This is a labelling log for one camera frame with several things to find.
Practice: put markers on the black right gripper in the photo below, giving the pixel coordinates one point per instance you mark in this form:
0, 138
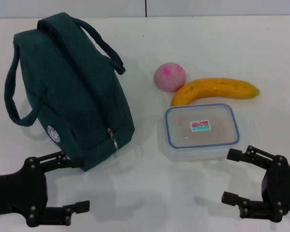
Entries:
282, 188

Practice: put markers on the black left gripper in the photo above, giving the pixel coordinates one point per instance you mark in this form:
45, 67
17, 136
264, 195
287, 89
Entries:
19, 193

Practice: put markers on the clear plastic food container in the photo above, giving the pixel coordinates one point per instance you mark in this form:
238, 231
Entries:
203, 135

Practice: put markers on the dark teal insulated lunch bag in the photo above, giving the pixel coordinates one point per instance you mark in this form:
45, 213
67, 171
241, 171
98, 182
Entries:
70, 91

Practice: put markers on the yellow banana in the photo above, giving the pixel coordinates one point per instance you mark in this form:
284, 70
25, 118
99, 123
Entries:
215, 88

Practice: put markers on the pink peach toy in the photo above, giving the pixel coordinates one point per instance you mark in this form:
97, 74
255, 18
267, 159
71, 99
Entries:
170, 77

